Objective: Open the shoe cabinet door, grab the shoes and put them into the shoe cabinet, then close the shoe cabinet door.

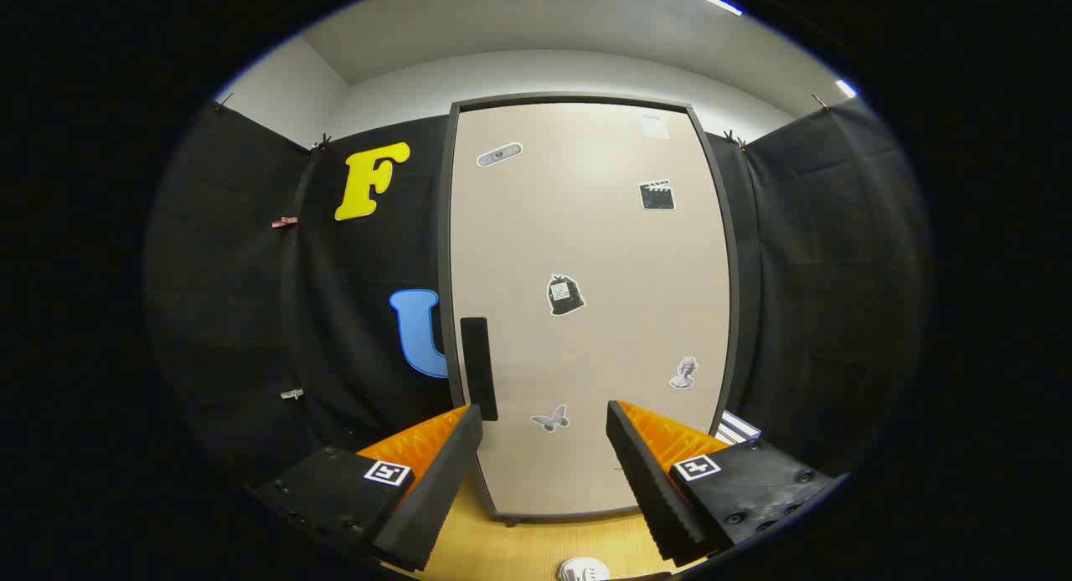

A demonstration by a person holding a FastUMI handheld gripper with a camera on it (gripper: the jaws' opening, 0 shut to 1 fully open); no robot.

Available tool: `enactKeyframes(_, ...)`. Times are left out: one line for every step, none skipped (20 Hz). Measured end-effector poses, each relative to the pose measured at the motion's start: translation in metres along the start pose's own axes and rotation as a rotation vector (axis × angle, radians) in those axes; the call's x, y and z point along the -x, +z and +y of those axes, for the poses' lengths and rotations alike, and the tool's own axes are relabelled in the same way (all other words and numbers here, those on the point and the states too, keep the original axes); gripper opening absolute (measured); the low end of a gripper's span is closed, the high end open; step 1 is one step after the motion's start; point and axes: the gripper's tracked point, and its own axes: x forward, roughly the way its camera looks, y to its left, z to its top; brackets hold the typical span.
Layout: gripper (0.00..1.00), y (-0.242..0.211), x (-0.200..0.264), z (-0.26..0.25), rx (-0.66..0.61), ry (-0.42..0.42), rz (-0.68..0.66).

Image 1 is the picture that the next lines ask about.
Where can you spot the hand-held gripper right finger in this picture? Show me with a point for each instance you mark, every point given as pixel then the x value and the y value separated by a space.
pixel 653 497

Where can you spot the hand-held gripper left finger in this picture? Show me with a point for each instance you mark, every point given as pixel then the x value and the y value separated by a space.
pixel 435 497

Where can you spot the white shoe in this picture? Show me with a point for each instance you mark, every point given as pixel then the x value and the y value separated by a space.
pixel 584 570

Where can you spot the dark grey shoe cabinet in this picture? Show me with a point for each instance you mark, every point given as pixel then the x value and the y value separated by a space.
pixel 445 246

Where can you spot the beige shoe cabinet door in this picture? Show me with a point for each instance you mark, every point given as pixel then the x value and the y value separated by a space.
pixel 586 246

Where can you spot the white spine book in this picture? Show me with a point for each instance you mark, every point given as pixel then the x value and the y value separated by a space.
pixel 730 433

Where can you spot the white blue book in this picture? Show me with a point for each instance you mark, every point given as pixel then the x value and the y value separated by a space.
pixel 744 424

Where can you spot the black backdrop cloth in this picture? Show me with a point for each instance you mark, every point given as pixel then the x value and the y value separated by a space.
pixel 234 313

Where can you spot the red cloth clip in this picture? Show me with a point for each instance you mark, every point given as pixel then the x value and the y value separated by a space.
pixel 285 222

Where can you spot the black cloth clip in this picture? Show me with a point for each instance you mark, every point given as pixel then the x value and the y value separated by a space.
pixel 322 141
pixel 222 103
pixel 735 139
pixel 820 103

